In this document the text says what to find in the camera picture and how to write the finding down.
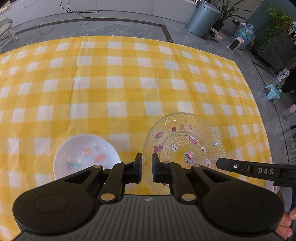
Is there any clear glass plate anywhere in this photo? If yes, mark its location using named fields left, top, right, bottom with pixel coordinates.
left=142, top=112, right=227, bottom=195

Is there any dark grey cabinet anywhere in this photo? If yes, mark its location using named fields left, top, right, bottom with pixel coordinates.
left=254, top=30, right=296, bottom=73

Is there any long leaf plant black pot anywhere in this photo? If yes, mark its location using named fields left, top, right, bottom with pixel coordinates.
left=212, top=0, right=246, bottom=31

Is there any yellow checked tablecloth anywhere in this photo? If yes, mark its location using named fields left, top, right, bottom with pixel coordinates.
left=0, top=35, right=274, bottom=237

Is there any small teal stool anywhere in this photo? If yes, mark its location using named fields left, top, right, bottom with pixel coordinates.
left=264, top=84, right=282, bottom=103

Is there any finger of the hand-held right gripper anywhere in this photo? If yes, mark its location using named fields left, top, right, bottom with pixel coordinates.
left=216, top=157, right=249, bottom=173

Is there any clear plastic bag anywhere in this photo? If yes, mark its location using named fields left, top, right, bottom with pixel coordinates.
left=232, top=23, right=256, bottom=50

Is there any black cable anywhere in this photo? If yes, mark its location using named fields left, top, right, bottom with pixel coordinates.
left=60, top=0, right=102, bottom=18

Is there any person's right hand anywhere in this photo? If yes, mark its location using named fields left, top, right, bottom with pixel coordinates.
left=278, top=209, right=296, bottom=238

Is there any grey pedal trash can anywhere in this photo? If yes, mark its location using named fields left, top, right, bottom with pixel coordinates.
left=186, top=0, right=222, bottom=38

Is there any pink patterned bag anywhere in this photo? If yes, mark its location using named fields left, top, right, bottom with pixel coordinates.
left=209, top=27, right=223, bottom=42

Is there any clear plastic container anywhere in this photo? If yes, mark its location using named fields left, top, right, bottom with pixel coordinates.
left=258, top=91, right=276, bottom=107

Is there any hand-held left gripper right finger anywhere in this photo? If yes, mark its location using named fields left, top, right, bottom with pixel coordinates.
left=151, top=153, right=232, bottom=201

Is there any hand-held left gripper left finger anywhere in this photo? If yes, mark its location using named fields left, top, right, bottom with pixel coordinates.
left=54, top=153, right=143, bottom=201

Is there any small white sticker plate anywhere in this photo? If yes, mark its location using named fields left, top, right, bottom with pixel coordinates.
left=53, top=133, right=122, bottom=181

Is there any green trailing plant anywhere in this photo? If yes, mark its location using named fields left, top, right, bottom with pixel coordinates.
left=258, top=5, right=295, bottom=52

